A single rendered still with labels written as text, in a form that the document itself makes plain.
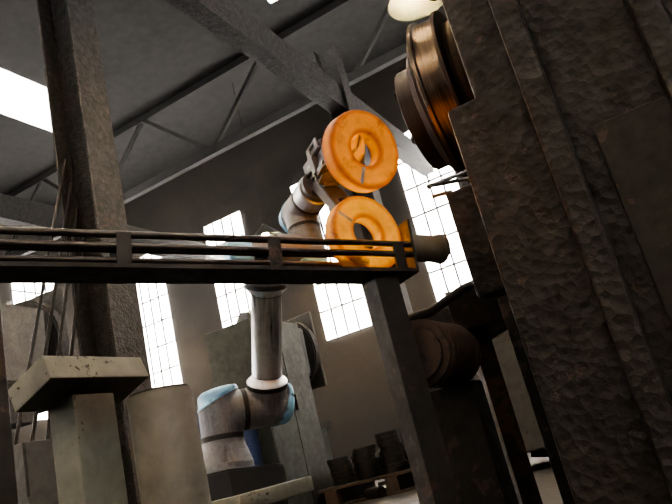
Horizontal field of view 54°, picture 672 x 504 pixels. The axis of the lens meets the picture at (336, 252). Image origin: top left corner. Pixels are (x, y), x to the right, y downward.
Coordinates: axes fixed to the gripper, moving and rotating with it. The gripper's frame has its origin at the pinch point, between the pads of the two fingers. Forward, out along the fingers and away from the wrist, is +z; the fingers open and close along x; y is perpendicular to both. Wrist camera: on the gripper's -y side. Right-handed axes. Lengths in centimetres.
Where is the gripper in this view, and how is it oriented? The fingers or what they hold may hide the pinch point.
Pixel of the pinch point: (357, 142)
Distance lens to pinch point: 126.4
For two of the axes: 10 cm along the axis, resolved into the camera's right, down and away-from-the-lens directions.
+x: 8.8, -0.9, 4.7
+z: 3.9, -4.4, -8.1
